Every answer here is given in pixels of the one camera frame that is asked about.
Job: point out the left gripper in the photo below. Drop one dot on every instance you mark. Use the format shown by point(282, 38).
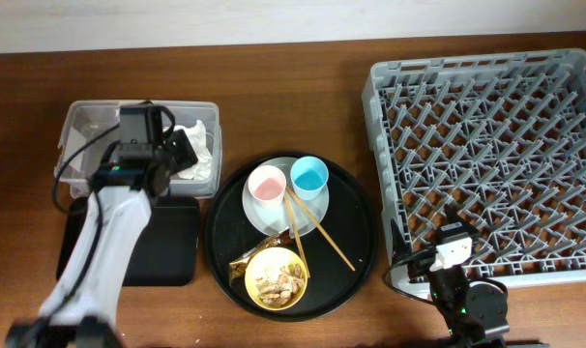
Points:
point(185, 154)

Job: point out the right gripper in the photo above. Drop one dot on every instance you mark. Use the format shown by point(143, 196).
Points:
point(399, 248)

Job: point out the white tissue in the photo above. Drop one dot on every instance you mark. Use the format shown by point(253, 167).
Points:
point(197, 136)

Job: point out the pink plastic cup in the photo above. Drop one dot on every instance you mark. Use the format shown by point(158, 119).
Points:
point(267, 185)

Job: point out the wooden chopstick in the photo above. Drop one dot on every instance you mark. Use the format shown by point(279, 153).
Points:
point(321, 229)
point(293, 227)

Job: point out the gold snack wrapper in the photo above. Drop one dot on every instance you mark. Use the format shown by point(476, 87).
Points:
point(237, 267)

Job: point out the blue plastic cup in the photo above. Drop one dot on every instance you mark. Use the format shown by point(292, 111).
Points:
point(309, 175)

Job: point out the yellow bowl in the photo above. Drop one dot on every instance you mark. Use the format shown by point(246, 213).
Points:
point(273, 257)

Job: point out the peanut shell food scraps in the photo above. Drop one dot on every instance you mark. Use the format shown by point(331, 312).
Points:
point(278, 287)

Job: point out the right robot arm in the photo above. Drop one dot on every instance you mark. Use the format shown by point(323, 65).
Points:
point(475, 311)

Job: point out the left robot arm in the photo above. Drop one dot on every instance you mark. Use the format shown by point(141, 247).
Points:
point(134, 171)

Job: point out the grey dishwasher rack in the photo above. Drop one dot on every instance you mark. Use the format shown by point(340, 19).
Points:
point(502, 138)

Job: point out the clear plastic bin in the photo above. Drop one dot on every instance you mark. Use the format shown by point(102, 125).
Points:
point(87, 119)

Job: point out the black rectangular tray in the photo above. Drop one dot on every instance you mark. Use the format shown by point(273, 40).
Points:
point(165, 253)

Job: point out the grey round plate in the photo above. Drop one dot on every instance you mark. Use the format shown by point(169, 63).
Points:
point(271, 222)

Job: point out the round black serving tray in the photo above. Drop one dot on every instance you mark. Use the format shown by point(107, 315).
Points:
point(349, 222)

